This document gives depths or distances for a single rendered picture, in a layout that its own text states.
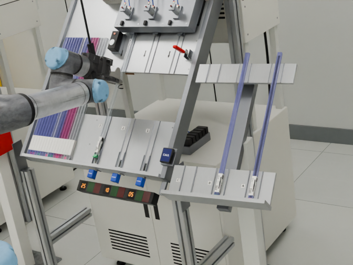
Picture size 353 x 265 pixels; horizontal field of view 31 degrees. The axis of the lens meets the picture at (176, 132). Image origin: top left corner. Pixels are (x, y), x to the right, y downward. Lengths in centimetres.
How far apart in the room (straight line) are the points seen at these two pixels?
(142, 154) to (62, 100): 43
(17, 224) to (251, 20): 143
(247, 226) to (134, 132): 52
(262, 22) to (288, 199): 86
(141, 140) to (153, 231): 62
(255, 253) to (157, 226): 61
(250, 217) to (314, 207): 119
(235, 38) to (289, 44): 158
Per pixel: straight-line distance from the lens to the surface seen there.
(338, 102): 398
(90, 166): 234
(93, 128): 241
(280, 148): 291
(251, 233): 222
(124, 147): 229
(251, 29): 260
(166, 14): 236
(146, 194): 219
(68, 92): 196
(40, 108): 186
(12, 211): 309
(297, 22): 393
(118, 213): 285
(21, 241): 316
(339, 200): 342
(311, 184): 358
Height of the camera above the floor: 162
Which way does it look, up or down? 21 degrees down
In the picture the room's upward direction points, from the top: 9 degrees counter-clockwise
